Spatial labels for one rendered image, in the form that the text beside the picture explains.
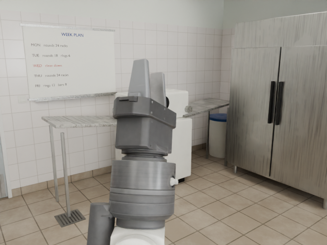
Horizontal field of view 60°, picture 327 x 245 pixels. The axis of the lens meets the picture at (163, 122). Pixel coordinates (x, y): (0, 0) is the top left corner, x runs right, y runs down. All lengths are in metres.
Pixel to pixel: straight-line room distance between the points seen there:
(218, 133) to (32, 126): 2.73
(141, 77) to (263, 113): 3.29
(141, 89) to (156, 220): 0.17
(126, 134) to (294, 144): 3.18
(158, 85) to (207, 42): 4.58
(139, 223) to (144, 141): 0.10
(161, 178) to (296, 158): 3.19
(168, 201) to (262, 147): 3.38
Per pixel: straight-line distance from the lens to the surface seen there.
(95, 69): 3.83
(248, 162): 3.90
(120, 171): 0.37
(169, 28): 4.49
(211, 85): 5.11
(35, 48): 3.62
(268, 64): 3.57
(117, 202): 0.37
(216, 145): 4.74
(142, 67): 0.39
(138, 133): 0.36
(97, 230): 0.40
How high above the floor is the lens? 1.60
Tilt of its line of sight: 13 degrees down
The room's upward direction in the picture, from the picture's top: straight up
